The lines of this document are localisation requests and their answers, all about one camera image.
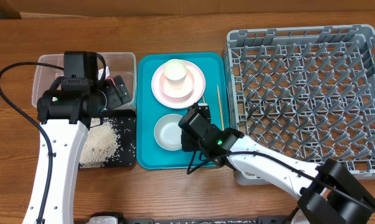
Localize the grey bowl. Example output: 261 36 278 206
154 114 182 151

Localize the cooked white rice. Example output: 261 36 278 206
79 117 137 169

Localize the white napkin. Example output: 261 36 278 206
98 66 110 81

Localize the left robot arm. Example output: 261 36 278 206
23 52 130 223

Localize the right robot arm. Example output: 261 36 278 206
178 103 375 224

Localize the grey dishwasher rack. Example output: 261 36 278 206
223 24 375 179

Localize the clear plastic bin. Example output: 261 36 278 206
31 52 137 115

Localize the black plastic tray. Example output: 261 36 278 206
78 109 138 170

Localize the pink round plate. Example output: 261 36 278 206
151 60 206 109

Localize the pink cup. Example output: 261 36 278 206
163 59 188 88

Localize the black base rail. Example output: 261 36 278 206
87 212 297 224

